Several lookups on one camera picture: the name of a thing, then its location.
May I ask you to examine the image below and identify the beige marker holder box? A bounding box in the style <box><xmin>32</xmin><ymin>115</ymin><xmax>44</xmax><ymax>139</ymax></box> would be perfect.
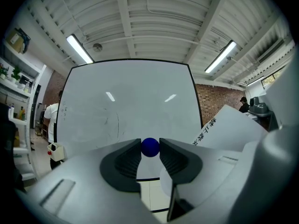
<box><xmin>47</xmin><ymin>142</ymin><xmax>65</xmax><ymax>162</ymax></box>

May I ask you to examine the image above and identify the white paper sheet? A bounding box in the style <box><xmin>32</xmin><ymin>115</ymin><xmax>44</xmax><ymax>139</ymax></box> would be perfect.
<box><xmin>191</xmin><ymin>104</ymin><xmax>270</xmax><ymax>153</ymax></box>

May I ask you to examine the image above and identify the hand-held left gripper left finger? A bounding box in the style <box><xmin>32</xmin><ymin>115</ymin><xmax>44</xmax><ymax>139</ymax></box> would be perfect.
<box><xmin>15</xmin><ymin>138</ymin><xmax>162</xmax><ymax>224</ymax></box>

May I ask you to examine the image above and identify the white shelf unit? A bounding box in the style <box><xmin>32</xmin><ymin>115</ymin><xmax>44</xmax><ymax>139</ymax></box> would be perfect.
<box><xmin>0</xmin><ymin>37</ymin><xmax>47</xmax><ymax>182</ymax></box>

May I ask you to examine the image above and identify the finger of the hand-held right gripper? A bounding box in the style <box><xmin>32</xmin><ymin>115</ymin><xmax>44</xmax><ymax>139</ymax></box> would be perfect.
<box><xmin>265</xmin><ymin>54</ymin><xmax>299</xmax><ymax>130</ymax></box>
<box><xmin>177</xmin><ymin>125</ymin><xmax>299</xmax><ymax>224</ymax></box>

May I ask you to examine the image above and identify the blue round magnet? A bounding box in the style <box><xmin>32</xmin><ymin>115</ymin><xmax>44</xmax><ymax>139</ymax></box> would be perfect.
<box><xmin>140</xmin><ymin>137</ymin><xmax>160</xmax><ymax>158</ymax></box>

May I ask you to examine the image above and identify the long ceiling light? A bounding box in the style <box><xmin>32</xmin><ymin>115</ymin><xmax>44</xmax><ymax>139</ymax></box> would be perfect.
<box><xmin>66</xmin><ymin>33</ymin><xmax>95</xmax><ymax>64</ymax></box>
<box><xmin>246</xmin><ymin>76</ymin><xmax>265</xmax><ymax>87</ymax></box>
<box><xmin>204</xmin><ymin>40</ymin><xmax>237</xmax><ymax>74</ymax></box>

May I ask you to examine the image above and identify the large white whiteboard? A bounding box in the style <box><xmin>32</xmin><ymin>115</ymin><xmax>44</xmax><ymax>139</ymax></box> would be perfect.
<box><xmin>54</xmin><ymin>58</ymin><xmax>203</xmax><ymax>181</ymax></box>

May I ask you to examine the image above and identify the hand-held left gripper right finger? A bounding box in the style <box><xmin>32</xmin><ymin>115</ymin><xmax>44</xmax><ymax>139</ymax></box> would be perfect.
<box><xmin>159</xmin><ymin>138</ymin><xmax>245</xmax><ymax>222</ymax></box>

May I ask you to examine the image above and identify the grey office machine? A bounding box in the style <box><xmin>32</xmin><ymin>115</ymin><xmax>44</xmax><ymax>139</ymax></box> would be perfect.
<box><xmin>248</xmin><ymin>96</ymin><xmax>270</xmax><ymax>114</ymax></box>

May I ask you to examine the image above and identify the small potted plant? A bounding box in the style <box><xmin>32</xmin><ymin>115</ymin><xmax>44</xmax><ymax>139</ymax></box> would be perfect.
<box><xmin>11</xmin><ymin>66</ymin><xmax>22</xmax><ymax>83</ymax></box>
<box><xmin>0</xmin><ymin>63</ymin><xmax>9</xmax><ymax>80</ymax></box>

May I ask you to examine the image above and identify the window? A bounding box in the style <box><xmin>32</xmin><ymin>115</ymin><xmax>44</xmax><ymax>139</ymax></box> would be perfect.
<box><xmin>261</xmin><ymin>66</ymin><xmax>285</xmax><ymax>90</ymax></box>

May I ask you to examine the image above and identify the brown cardboard box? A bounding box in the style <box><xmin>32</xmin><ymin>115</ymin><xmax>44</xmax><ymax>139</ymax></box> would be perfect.
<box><xmin>5</xmin><ymin>28</ymin><xmax>26</xmax><ymax>54</ymax></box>

